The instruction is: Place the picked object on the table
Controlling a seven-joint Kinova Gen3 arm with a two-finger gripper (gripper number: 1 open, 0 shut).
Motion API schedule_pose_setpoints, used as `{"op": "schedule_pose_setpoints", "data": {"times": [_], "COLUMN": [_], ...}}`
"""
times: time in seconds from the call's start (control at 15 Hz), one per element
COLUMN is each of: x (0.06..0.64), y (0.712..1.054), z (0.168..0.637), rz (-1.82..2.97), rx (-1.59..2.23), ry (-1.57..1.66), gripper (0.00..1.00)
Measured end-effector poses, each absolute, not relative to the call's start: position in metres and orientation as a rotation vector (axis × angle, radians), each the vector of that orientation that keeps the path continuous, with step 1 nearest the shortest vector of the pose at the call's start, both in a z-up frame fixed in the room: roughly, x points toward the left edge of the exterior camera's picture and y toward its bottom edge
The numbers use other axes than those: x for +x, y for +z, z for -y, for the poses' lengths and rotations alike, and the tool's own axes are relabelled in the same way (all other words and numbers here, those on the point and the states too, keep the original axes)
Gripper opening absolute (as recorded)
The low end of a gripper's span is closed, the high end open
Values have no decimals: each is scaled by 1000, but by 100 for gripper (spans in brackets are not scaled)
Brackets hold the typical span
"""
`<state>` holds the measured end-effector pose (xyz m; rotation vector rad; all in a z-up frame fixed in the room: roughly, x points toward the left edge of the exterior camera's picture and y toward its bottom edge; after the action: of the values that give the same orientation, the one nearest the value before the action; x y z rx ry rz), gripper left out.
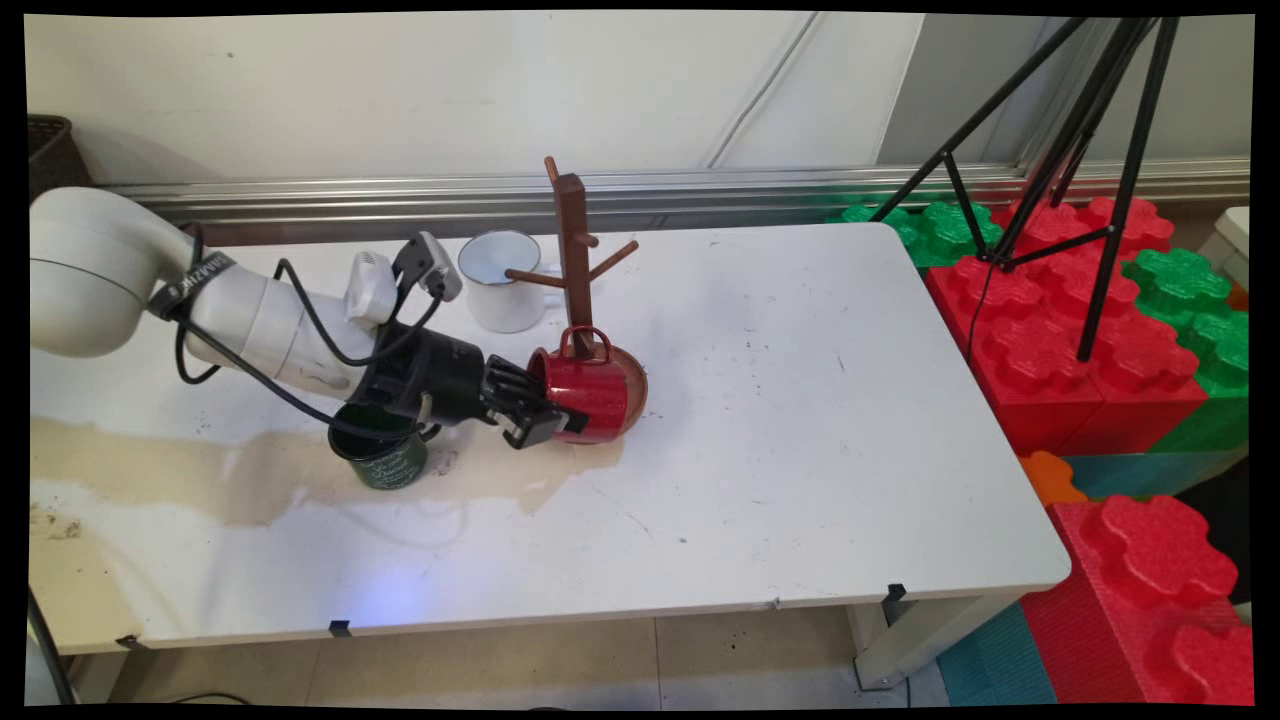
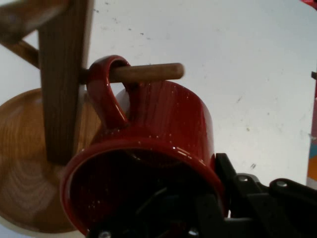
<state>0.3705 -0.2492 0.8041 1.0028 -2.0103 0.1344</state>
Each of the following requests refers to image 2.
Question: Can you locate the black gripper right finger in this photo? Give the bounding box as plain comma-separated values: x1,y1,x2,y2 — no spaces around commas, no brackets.
214,152,317,238

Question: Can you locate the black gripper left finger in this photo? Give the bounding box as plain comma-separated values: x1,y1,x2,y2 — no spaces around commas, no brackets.
86,192,232,238

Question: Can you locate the red enamel mug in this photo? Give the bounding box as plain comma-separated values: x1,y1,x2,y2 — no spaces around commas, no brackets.
59,55,233,237

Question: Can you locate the brown wooden mug tree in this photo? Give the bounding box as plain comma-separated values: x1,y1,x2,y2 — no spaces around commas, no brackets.
0,0,185,234

